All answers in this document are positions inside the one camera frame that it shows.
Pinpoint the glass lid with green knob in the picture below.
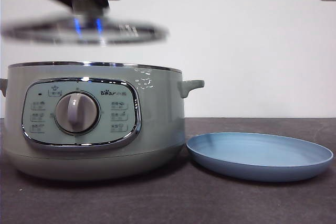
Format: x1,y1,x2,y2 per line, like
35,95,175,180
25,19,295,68
0,0,169,47

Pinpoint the pale green electric steamer pot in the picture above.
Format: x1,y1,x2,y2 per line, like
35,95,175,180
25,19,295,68
0,61,205,182

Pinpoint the blue round plate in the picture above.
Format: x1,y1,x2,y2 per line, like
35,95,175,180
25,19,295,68
186,132,334,183

